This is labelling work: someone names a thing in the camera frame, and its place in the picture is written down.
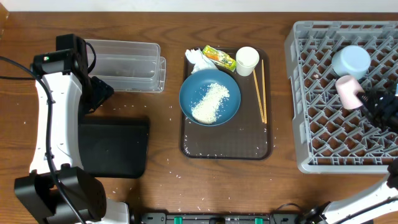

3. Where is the pink cup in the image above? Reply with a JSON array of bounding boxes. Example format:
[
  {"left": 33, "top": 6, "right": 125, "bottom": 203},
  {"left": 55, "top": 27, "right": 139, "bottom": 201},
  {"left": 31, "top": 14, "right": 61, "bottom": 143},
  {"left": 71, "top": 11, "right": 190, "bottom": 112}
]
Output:
[{"left": 335, "top": 75, "right": 364, "bottom": 110}]

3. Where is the light blue bowl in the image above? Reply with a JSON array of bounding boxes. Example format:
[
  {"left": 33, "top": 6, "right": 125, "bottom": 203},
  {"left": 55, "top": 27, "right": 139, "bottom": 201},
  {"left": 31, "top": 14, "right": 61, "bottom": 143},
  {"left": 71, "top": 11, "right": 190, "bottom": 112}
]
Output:
[{"left": 331, "top": 45, "right": 371, "bottom": 80}]

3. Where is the dark blue plate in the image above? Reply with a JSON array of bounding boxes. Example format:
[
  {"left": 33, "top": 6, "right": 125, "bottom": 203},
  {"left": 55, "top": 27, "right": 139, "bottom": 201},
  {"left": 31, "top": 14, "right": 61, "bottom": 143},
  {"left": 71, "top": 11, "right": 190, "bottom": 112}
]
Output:
[{"left": 179, "top": 70, "right": 241, "bottom": 126}]

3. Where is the cream white cup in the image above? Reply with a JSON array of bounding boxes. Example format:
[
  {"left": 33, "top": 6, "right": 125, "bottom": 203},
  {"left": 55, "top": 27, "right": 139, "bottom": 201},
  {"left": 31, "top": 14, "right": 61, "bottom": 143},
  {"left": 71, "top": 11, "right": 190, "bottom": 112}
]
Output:
[{"left": 236, "top": 47, "right": 260, "bottom": 77}]

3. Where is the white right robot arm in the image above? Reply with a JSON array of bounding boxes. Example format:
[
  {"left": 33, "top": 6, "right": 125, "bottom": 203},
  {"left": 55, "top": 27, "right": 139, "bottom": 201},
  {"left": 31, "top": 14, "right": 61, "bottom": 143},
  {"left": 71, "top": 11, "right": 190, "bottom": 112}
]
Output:
[{"left": 295, "top": 91, "right": 397, "bottom": 223}]

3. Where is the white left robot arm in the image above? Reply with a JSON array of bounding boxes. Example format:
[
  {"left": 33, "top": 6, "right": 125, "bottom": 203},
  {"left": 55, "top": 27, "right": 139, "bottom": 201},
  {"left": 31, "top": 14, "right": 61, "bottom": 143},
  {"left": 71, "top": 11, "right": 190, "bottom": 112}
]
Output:
[{"left": 14, "top": 34, "right": 130, "bottom": 223}]

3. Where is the grey dishwasher rack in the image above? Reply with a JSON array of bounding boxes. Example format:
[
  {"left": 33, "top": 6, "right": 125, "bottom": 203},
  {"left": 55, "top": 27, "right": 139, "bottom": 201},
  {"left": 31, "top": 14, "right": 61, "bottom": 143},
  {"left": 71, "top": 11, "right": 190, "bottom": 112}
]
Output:
[{"left": 284, "top": 21, "right": 397, "bottom": 174}]

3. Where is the clear plastic bin lid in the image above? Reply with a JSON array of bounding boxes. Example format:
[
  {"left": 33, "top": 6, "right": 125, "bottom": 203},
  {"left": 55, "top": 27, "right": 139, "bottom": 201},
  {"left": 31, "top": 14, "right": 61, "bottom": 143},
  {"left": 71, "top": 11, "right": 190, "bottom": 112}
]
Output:
[{"left": 101, "top": 57, "right": 166, "bottom": 93}]

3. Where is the clear plastic bin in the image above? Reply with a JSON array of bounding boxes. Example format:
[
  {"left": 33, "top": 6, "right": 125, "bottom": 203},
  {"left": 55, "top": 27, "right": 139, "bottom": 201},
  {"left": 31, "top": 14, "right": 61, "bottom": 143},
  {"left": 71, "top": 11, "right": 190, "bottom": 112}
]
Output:
[{"left": 86, "top": 39, "right": 160, "bottom": 81}]

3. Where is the black flat bin tray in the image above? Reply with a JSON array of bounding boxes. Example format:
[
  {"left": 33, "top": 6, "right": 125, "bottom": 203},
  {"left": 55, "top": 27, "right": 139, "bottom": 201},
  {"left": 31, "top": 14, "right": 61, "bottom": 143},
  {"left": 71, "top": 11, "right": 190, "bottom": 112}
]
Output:
[{"left": 78, "top": 118, "right": 150, "bottom": 179}]

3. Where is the right wooden chopstick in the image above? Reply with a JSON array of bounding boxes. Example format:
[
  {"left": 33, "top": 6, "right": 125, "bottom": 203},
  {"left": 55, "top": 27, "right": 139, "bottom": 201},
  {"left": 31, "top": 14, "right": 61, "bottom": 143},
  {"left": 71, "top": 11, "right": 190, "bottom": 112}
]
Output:
[{"left": 261, "top": 60, "right": 267, "bottom": 124}]

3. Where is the wooden chopstick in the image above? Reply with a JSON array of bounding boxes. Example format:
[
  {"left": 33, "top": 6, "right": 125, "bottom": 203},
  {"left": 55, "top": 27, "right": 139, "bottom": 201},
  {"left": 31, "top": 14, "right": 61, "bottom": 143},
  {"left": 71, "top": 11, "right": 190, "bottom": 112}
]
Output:
[
  {"left": 253, "top": 70, "right": 265, "bottom": 124},
  {"left": 261, "top": 60, "right": 267, "bottom": 124}
]

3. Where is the left wooden chopstick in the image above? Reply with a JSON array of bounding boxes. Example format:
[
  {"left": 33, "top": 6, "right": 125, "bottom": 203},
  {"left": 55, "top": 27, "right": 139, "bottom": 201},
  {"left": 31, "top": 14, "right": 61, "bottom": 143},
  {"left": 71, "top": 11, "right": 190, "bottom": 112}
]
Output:
[{"left": 253, "top": 70, "right": 265, "bottom": 124}]

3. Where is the crumpled white tissue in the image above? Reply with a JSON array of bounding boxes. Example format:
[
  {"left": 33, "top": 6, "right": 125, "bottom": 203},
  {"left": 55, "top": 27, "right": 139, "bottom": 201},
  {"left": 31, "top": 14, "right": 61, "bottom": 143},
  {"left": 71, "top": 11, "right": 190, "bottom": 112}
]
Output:
[{"left": 185, "top": 49, "right": 217, "bottom": 74}]

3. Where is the pile of white rice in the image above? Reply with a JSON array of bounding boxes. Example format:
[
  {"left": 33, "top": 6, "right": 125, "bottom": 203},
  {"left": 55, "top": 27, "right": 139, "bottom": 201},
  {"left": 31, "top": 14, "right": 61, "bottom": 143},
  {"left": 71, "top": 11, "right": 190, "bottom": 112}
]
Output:
[{"left": 192, "top": 83, "right": 229, "bottom": 124}]

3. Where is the dark brown serving tray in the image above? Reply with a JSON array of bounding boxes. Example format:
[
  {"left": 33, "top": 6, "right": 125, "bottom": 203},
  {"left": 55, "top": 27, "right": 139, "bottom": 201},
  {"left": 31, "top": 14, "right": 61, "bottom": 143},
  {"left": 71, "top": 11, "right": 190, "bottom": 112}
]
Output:
[{"left": 180, "top": 49, "right": 274, "bottom": 160}]

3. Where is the yellow green snack wrapper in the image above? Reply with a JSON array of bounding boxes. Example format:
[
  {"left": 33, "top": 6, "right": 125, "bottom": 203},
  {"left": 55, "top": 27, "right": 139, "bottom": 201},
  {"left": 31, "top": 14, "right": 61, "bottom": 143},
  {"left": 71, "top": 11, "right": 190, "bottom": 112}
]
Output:
[{"left": 202, "top": 45, "right": 236, "bottom": 72}]

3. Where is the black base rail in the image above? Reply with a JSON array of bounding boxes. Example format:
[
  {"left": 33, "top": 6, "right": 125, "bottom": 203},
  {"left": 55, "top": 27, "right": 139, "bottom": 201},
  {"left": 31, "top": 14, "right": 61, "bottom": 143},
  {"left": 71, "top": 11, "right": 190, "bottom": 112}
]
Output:
[{"left": 130, "top": 212, "right": 298, "bottom": 224}]

